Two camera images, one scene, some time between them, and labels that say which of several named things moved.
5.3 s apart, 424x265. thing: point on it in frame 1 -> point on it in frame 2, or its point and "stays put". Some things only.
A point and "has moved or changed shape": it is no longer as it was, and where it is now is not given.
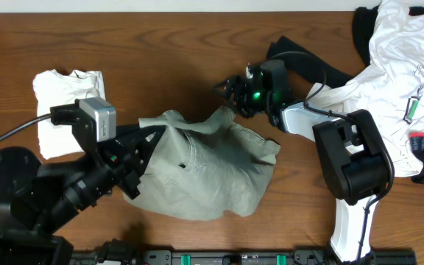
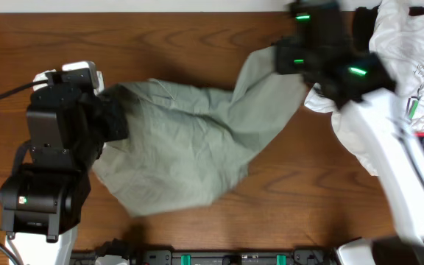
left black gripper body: (107, 163) -> (104, 127)
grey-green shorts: (205, 169) has moved or changed shape
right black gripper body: (252, 100) -> (293, 59)
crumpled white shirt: (405, 89) stays put
